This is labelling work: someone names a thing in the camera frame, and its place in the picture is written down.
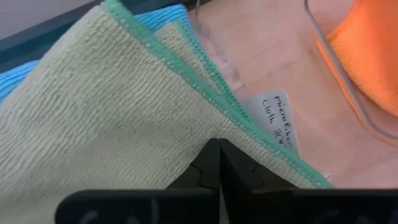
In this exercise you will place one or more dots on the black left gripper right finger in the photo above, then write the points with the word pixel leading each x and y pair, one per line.
pixel 280 205

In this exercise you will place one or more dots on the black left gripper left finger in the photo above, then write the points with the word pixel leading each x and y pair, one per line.
pixel 186 202

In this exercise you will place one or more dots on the pale green microfiber towel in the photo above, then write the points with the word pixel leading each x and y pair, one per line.
pixel 77 124

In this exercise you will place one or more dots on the orange microfiber towel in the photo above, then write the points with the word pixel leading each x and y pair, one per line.
pixel 373 56

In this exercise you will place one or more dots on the blue microfiber towel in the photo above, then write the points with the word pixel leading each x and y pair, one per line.
pixel 164 17

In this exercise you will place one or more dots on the white handwritten label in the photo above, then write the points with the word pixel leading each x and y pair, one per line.
pixel 273 121

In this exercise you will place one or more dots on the clear plastic tray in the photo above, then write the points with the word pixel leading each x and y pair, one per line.
pixel 280 56

